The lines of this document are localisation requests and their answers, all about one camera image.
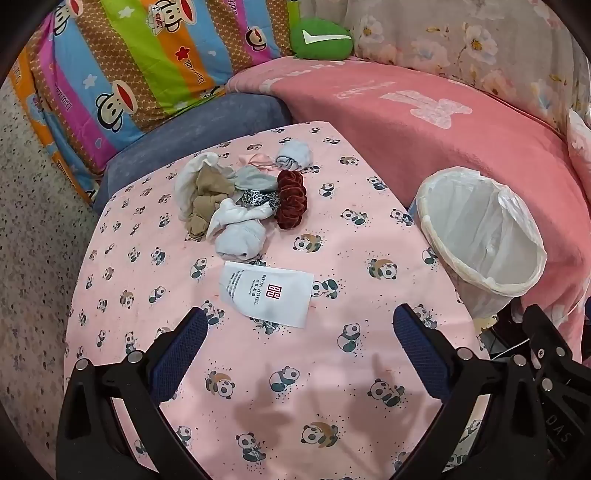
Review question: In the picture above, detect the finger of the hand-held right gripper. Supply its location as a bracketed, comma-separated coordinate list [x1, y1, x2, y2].
[521, 304, 578, 367]

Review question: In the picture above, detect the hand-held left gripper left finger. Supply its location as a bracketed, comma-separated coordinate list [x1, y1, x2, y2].
[56, 307, 213, 480]

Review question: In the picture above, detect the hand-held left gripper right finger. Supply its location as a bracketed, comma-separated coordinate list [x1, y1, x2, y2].
[392, 303, 550, 480]

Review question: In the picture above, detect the white paper sachet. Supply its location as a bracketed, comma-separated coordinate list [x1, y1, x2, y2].
[218, 261, 315, 329]

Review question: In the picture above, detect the white lined trash bin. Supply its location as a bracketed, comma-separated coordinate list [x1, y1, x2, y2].
[413, 166, 548, 330]

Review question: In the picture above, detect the leopard print scrunchie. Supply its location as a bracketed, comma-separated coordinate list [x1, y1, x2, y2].
[238, 188, 281, 213]

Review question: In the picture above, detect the pink satin bow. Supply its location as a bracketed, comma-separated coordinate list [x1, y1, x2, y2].
[239, 152, 278, 174]

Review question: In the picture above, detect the pale blue sock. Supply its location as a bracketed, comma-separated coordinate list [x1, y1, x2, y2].
[276, 140, 314, 169]

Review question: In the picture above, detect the pink panda print cloth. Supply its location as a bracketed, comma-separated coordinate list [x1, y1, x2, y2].
[65, 121, 490, 480]

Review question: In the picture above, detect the white sock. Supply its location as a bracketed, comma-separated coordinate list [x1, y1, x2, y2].
[206, 198, 274, 260]

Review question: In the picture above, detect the beige stocking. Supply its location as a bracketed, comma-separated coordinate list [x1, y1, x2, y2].
[186, 165, 236, 241]

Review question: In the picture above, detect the white gauze cloth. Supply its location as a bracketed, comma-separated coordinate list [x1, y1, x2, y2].
[174, 152, 220, 220]

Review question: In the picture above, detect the dark red velvet scrunchie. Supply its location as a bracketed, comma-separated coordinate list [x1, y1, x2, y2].
[276, 170, 308, 230]

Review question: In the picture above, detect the grey velvet pouch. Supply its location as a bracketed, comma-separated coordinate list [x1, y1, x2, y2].
[233, 165, 279, 192]

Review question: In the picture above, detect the pink printed pillow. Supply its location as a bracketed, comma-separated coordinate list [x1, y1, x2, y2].
[567, 108, 591, 176]

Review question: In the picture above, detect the pink blanket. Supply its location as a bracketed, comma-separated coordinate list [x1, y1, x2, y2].
[225, 56, 591, 344]

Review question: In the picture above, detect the blue-grey sofa cushion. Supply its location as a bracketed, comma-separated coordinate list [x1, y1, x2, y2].
[92, 92, 294, 213]

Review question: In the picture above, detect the colourful monkey print quilt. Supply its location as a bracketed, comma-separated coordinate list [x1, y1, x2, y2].
[9, 0, 301, 199]

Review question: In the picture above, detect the grey floral blanket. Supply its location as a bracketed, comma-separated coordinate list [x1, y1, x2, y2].
[300, 0, 591, 139]

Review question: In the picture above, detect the green cushion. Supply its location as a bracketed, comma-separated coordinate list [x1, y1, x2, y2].
[290, 17, 354, 61]

